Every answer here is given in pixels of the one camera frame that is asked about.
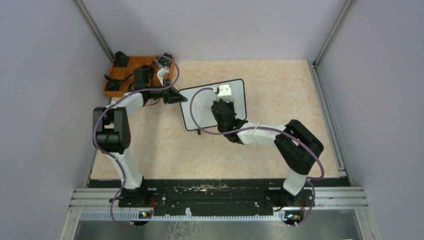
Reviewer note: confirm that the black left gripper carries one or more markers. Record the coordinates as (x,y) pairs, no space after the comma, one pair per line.
(171,96)

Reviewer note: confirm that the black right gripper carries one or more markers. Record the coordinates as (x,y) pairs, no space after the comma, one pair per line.
(231,105)

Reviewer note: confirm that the small black-framed whiteboard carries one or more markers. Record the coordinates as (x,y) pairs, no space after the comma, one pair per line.
(202,103)

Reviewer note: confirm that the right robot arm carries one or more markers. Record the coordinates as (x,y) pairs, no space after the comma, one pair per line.
(296,144)

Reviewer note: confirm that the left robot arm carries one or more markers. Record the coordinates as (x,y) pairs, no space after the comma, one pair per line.
(112,137)

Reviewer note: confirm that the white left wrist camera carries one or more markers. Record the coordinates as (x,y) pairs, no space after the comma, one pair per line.
(161,73)

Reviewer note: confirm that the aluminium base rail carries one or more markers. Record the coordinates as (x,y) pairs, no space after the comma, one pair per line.
(218,201)

